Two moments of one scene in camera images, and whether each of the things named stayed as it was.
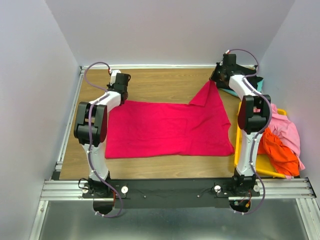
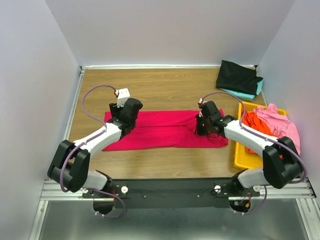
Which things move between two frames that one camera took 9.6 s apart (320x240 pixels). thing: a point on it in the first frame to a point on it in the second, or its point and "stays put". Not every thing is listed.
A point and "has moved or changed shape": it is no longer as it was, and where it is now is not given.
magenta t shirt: (135, 129) has moved or changed shape
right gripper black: (213, 76) to (198, 131)
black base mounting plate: (175, 193) stays put
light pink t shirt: (283, 129) stays put
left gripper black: (110, 86) to (115, 110)
